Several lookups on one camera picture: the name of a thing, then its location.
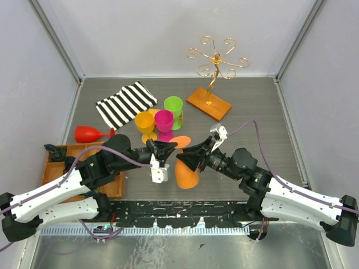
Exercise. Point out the yellow plastic wine glass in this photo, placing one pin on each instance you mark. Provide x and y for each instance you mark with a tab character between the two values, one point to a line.
153	111

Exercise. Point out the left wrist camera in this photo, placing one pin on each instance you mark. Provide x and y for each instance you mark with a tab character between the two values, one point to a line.
159	170

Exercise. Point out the yellow-orange plastic wine glass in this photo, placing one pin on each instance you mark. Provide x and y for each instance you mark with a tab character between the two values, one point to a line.
145	124

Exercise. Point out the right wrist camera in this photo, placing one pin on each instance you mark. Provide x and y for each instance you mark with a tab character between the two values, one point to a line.
219	133

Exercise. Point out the magenta plastic wine glass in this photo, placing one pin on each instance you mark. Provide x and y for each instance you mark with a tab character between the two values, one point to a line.
164	120

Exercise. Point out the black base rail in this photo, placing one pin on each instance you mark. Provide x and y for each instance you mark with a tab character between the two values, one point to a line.
181	214

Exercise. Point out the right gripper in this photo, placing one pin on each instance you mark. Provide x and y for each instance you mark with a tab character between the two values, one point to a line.
201	152

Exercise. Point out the orange plastic wine glass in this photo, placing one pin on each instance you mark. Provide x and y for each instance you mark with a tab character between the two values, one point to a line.
185	177

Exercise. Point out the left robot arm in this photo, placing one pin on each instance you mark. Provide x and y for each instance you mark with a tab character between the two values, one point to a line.
73	195

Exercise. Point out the black white striped cloth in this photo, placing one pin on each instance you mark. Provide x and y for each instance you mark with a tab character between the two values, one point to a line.
122	107

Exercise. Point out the gold wire wine glass rack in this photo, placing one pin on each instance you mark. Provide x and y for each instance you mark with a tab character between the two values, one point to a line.
202	98

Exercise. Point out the red plastic wine glass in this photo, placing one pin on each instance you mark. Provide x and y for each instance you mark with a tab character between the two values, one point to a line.
88	134

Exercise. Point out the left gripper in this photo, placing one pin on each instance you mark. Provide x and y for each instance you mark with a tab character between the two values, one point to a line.
162	148

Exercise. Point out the green plastic wine glass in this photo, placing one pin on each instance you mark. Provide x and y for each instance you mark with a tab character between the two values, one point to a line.
175	105

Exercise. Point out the rolled dark orange-floral tie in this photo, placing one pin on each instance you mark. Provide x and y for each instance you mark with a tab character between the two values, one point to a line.
56	154

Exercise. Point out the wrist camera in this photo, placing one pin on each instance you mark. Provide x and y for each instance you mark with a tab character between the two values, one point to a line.
159	170
219	133

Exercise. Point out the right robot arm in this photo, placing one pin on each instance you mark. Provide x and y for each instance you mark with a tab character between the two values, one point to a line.
273	197

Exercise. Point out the white slotted cable duct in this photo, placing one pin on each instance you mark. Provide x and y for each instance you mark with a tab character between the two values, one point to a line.
79	230

